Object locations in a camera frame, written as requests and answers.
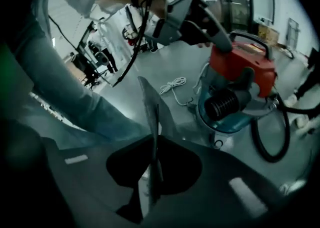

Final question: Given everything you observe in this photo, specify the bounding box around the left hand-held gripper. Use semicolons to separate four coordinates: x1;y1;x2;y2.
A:
143;0;234;54

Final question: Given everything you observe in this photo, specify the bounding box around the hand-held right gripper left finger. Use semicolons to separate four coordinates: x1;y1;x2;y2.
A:
0;121;155;228

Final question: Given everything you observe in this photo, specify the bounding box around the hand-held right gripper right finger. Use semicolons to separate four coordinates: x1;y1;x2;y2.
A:
139;135;307;228

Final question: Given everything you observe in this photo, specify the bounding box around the red vacuum cleaner lid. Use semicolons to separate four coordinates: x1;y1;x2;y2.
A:
209;30;278;99

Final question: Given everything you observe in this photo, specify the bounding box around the person's left hand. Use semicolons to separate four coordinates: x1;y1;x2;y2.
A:
196;0;213;49

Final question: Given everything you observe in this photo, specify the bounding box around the cardboard box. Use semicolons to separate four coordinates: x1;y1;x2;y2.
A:
257;24;280;48

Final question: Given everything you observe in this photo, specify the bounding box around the red and teal vacuum cleaner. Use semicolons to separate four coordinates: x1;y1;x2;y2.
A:
196;63;279;134

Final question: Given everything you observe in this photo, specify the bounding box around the person's blue jeans leg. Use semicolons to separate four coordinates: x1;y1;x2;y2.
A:
12;13;156;148

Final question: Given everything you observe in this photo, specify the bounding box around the white coiled cord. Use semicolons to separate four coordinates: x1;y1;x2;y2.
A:
159;76;201;107

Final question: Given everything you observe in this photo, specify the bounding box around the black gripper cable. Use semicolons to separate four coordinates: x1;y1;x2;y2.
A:
111;0;155;88

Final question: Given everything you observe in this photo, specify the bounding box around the white metal frame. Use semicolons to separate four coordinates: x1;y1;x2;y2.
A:
287;17;300;48

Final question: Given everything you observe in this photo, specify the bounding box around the black vacuum hose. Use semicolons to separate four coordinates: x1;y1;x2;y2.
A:
204;89;320;164

